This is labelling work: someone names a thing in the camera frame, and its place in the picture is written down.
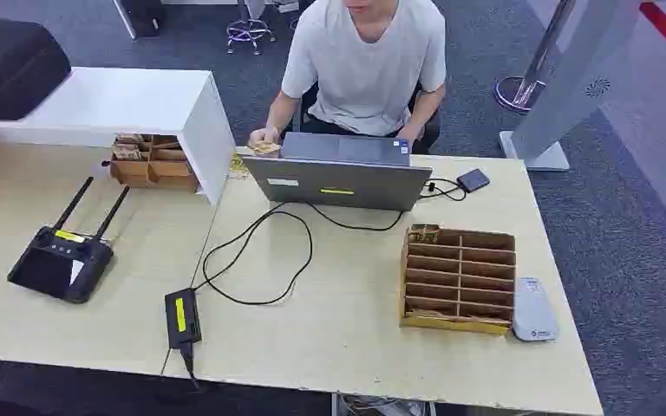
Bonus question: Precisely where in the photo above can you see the black power adapter yellow label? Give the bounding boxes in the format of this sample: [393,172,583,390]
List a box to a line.
[164,288,203,350]

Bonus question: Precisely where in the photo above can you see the person's right hand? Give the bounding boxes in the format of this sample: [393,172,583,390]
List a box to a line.
[247,126,281,149]

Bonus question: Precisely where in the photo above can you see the chrome stanchion post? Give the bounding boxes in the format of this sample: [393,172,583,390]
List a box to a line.
[493,0,577,114]

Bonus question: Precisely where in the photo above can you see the black cabinet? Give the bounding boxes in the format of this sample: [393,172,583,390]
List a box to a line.
[113,0,167,40]

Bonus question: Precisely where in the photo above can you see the card in slotted box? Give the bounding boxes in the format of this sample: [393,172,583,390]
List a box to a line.
[408,224,442,244]

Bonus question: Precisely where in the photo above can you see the chrome stool base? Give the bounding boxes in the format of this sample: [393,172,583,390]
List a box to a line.
[226,0,278,56]

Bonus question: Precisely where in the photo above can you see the black remote controller with antennas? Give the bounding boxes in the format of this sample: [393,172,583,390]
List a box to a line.
[6,176,131,305]

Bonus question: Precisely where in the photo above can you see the thin black drive cable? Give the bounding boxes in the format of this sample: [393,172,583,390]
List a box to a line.
[419,178,468,203]

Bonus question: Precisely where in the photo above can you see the person's left hand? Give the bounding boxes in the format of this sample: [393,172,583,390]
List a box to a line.
[397,123,426,148]

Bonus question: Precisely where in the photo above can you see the person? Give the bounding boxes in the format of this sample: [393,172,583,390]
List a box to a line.
[247,0,447,155]

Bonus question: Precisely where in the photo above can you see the small black drive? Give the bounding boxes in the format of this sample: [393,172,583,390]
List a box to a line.
[456,167,492,194]

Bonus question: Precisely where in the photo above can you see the silver kiosk stand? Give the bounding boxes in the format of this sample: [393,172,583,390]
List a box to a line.
[498,0,644,172]

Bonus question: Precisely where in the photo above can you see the stack of cards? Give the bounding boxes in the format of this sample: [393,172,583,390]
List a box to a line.
[251,140,283,159]

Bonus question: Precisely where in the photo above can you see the black laptop power cable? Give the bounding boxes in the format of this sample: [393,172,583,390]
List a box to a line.
[192,200,407,307]

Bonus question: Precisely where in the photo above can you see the cards in wooden box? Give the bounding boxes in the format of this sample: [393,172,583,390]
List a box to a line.
[111,133,146,162]

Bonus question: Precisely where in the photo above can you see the grey laptop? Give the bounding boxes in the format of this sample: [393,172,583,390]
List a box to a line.
[240,132,434,213]

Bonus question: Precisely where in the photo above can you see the cables under desk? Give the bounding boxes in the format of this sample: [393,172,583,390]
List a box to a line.
[332,393,438,416]

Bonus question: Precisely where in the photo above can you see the wooden box with compartments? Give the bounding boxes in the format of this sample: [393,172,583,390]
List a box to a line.
[108,133,200,193]

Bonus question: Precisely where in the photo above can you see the grey card reader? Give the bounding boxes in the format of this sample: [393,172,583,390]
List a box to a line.
[511,277,560,343]

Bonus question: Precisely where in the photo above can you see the loose cards on desk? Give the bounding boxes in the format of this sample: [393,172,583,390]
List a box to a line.
[228,153,251,180]

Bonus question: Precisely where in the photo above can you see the slotted wooden card box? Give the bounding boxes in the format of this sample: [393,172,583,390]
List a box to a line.
[399,224,517,336]

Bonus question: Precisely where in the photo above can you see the white desk shelf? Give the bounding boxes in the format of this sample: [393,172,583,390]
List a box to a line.
[0,67,238,206]

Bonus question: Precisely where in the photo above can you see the black office chair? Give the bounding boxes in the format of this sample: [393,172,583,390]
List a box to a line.
[290,80,442,155]

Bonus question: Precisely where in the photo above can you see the black mains cable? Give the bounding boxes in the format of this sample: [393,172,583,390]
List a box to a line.
[160,341,203,396]

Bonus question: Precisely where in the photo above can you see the black bag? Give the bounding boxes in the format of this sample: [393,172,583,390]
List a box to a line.
[0,16,73,127]

